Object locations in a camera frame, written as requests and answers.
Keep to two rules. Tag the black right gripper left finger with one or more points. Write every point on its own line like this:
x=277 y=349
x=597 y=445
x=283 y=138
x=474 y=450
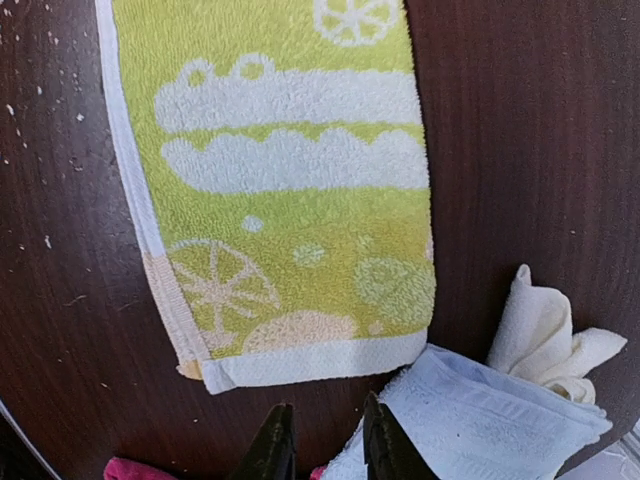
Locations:
x=272 y=453

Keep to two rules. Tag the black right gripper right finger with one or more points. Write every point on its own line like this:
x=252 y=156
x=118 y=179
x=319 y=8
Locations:
x=389 y=454

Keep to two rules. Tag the green patterned towel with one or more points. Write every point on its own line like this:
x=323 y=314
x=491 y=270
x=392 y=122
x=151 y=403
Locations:
x=274 y=162

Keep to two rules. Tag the light blue towel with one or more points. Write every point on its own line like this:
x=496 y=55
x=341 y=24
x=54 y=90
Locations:
x=469 y=421

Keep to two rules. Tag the pink towel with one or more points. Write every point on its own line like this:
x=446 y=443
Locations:
x=123 y=469

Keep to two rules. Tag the cream white towel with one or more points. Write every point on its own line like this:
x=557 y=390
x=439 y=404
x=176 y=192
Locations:
x=535 y=341

